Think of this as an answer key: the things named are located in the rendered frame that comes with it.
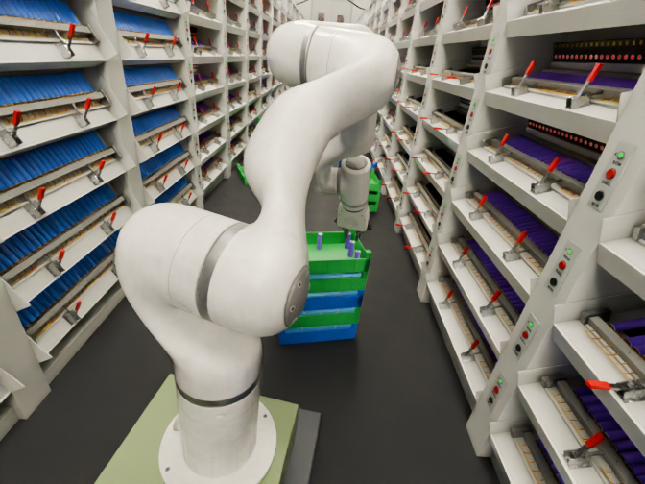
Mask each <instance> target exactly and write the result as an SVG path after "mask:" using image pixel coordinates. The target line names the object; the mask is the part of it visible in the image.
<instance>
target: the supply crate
mask: <svg viewBox="0 0 645 484"><path fill-rule="evenodd" d="M349 232H350V233H351V236H350V240H353V241H355V244H354V250H353V256H352V257H348V256H347V255H348V249H349V248H348V249H345V242H346V236H345V235H344V232H343V231H325V232H307V233H306V239H307V248H308V258H309V275H313V274H336V273H359V272H368V271H369V267H370V258H371V251H370V250H365V249H364V247H363V245H362V244H361V242H360V240H359V239H358V241H356V234H355V233H356V230H349ZM318 233H322V248H321V249H320V250H318V249H317V241H318ZM355 250H360V251H361V253H360V257H359V258H354V255H355Z"/></svg>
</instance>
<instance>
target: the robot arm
mask: <svg viewBox="0 0 645 484"><path fill-rule="evenodd" d="M266 57H267V58H266V59H267V63H268V65H269V68H270V70H271V72H272V74H273V75H274V77H275V78H276V79H277V80H279V81H280V82H281V83H283V84H285V85H287V86H289V87H292V88H291V89H289V90H287V91H285V92H284V93H282V94H280V95H279V96H278V97H277V98H275V100H274V101H273V102H272V103H271V105H270V106H269V107H268V109H267V110H266V112H265V113H264V115H263V116H262V118H261V120H260V121H259V123H258V125H257V126H256V128H255V130H254V132H253V133H252V135H251V138H250V140H249V143H248V145H247V148H246V151H245V155H244V172H245V177H246V179H247V182H248V184H249V187H250V189H251V191H252V193H253V194H254V196H255V197H256V199H257V200H258V202H259V203H260V204H261V207H262V209H261V213H260V215H259V217H258V219H257V220H256V221H255V222H254V223H252V224H246V223H243V222H240V221H237V220H234V219H230V218H227V217H225V216H222V215H219V214H216V213H212V212H209V211H206V210H203V209H199V208H196V207H192V206H186V205H181V204H175V203H159V204H154V205H151V206H146V207H144V208H142V209H140V210H139V211H137V212H136V213H134V215H133V216H132V217H131V218H130V219H129V220H128V221H127V222H126V223H125V225H124V226H123V228H122V229H121V230H120V233H119V235H118V239H117V243H116V249H115V265H116V272H117V276H118V278H119V281H120V284H121V287H122V289H123V291H124V293H125V295H126V297H127V299H128V301H129V302H130V304H131V306H132V308H133V309H134V311H135V312H136V314H137V315H138V317H139V318H140V319H141V321H142V322H143V323H144V325H145V326H146V327H147V329H148V330H149V331H150V332H151V333H152V335H153V336H154V338H155V339H156V340H157V342H158V343H159V344H160V345H161V346H162V348H164V349H165V350H166V352H167V353H168V354H169V355H170V357H171V359H172V360H173V365H174V376H175V384H176V393H177V402H178V411H179V413H178V414H177V415H176V417H175V418H174V419H173V420H172V421H171V422H170V424H169V425H168V427H167V429H166V431H165V433H164V435H163V437H162V441H161V444H160V448H159V455H158V460H159V469H160V473H161V476H162V480H163V482H164V484H259V483H260V482H261V481H262V479H263V478H264V477H265V475H266V474H267V472H268V470H269V468H270V466H271V464H272V462H273V460H274V457H275V448H276V430H275V423H274V420H273V417H272V415H271V414H270V412H269V411H268V409H267V408H266V407H265V406H264V405H263V404H262V403H261V402H260V401H259V397H260V386H261V374H262V359H263V348H262V341H261V338H260V337H266V336H273V335H276V334H278V333H280V332H282V331H284V330H285V329H287V328H288V327H290V326H291V325H292V324H293V323H294V322H295V321H296V320H297V318H298V316H299V314H300V313H301V311H302V310H303V308H304V307H305V302H306V299H307V295H308V290H309V289H310V284H309V258H308V248H307V239H306V228H305V206H306V199H307V194H308V189H309V186H310V182H311V180H312V177H313V175H314V172H315V170H316V184H317V187H318V190H319V191H320V192H322V193H326V194H340V195H341V196H340V197H339V200H341V201H340V204H339V209H338V216H337V217H336V218H335V220H334V222H335V223H337V224H338V226H339V227H342V228H343V231H344V235H345V236H346V238H347V237H348V234H349V230H357V233H356V241H358V239H359V238H361V235H362V232H365V231H367V230H372V225H371V223H370V221H369V219H370V211H369V205H368V197H369V188H370V168H371V163H370V160H369V159H368V158H367V157H365V156H362V154H365V153H367V152H368V151H369V150H370V149H371V148H372V146H373V143H374V137H375V129H376V120H377V112H378V111H379V110H381V109H382V108H383V107H384V106H385V105H386V104H387V103H388V102H389V101H390V99H391V98H392V96H393V95H394V92H395V91H396V89H397V85H398V82H399V78H400V69H401V58H400V56H399V54H398V51H397V49H396V47H395V45H394V44H393V43H392V42H391V41H390V40H389V39H388V38H386V37H384V36H381V35H378V34H375V33H374V32H373V31H372V30H371V29H370V28H369V27H367V26H365V25H360V24H348V23H337V22H325V21H312V20H298V21H291V22H288V23H285V24H283V25H281V26H280V27H278V28H277V29H276V30H275V31H274V32H273V33H272V35H271V36H270V39H269V41H268V44H267V50H266ZM338 132H340V134H339V135H337V136H336V137H334V138H333V139H331V138H332V137H333V136H334V135H335V134H336V133H338ZM330 139H331V140H330ZM338 161H342V162H341V168H333V167H331V166H332V165H334V164H335V163H337V162H338Z"/></svg>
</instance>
